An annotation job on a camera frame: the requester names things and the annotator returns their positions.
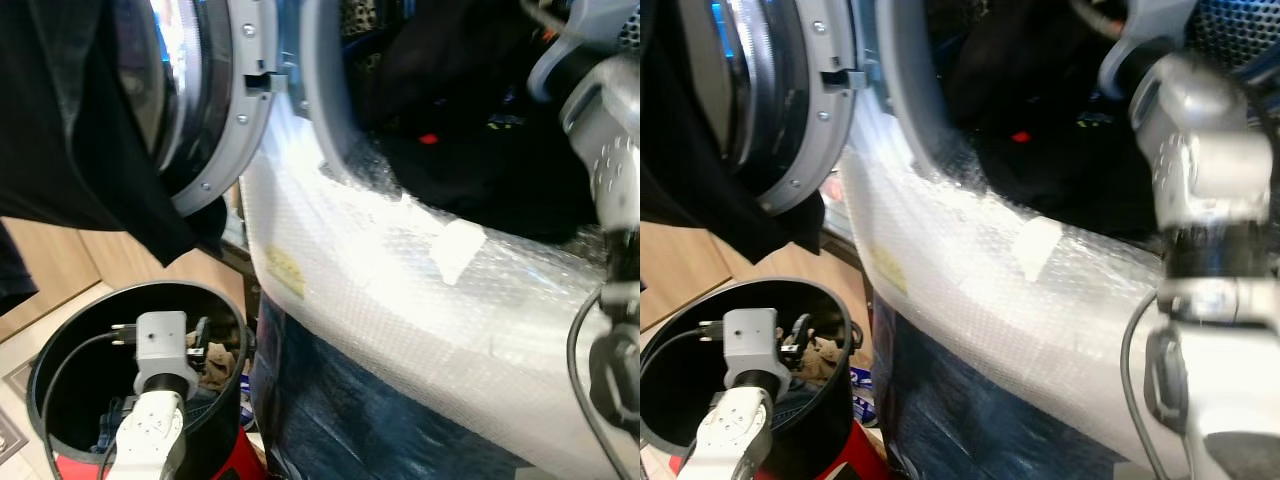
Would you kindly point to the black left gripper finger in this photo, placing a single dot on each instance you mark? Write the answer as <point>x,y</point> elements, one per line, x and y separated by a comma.
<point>801,326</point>
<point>201,330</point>

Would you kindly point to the black garment with green logo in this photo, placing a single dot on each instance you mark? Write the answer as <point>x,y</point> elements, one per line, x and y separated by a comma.
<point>1060,170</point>
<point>480,170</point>

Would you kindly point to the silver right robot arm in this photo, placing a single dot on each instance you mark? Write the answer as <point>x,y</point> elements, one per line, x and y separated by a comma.
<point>1210,160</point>
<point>610,150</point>

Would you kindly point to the white bubble-wrapped washing machine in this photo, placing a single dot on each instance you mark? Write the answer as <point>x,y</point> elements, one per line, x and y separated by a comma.
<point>1000,300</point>
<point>400,300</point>

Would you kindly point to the brown garment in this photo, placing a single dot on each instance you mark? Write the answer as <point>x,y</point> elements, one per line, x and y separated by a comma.
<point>825,360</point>
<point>220,368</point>

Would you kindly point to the blue and white box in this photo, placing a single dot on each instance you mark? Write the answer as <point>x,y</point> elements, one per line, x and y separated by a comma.
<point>862,382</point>

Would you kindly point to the black round laundry bin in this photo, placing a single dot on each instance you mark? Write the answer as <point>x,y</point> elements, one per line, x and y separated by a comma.
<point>670,390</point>
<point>70,380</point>

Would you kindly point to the blue protective film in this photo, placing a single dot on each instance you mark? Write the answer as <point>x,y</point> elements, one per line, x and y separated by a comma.
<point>340,410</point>
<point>960,420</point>

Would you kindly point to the dark navy cloth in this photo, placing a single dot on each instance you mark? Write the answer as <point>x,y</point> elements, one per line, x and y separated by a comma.
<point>15,270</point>

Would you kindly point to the round grey washer door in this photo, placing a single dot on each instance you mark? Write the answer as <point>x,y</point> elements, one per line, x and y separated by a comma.
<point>240,120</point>
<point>830,120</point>

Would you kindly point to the plain black hanging garment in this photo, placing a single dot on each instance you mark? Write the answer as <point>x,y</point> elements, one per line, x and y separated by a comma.
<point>670,130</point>
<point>60,120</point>

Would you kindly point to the white tape patch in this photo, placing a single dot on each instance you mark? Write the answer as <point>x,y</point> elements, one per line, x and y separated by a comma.
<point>458,248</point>
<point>1037,246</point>

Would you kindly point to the grey rubber door gasket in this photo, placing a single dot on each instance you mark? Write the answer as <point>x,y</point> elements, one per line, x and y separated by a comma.
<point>322,80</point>
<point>905,80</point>

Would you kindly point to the perforated steel washer drum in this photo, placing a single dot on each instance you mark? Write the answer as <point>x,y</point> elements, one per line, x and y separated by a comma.
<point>1240,25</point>
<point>352,14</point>

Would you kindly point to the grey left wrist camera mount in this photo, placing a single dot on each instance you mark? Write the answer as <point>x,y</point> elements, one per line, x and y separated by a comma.
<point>750,338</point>
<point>160,342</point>

